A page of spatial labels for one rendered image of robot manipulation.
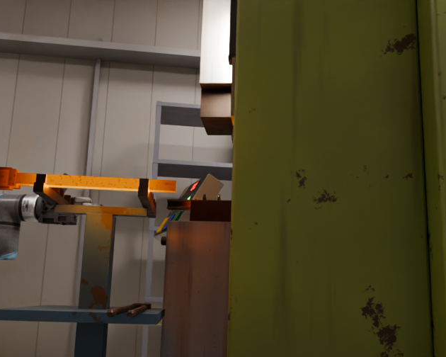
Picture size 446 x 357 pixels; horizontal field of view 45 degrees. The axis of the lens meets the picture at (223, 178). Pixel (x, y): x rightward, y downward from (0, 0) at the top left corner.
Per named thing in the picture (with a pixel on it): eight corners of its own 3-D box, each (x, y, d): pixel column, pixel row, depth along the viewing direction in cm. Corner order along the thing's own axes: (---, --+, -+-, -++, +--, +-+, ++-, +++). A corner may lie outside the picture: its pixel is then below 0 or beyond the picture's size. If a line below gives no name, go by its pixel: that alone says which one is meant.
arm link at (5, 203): (-4, 224, 184) (0, 195, 186) (32, 225, 183) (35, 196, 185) (-18, 221, 175) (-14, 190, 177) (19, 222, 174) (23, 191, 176)
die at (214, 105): (199, 117, 173) (201, 89, 175) (207, 135, 192) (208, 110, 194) (333, 117, 169) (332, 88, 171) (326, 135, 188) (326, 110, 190)
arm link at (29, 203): (35, 197, 185) (22, 191, 175) (48, 197, 184) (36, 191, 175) (32, 222, 183) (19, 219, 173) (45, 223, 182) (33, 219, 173)
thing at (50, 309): (-8, 320, 99) (-7, 309, 100) (47, 312, 138) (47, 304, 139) (156, 324, 101) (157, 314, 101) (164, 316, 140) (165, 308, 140)
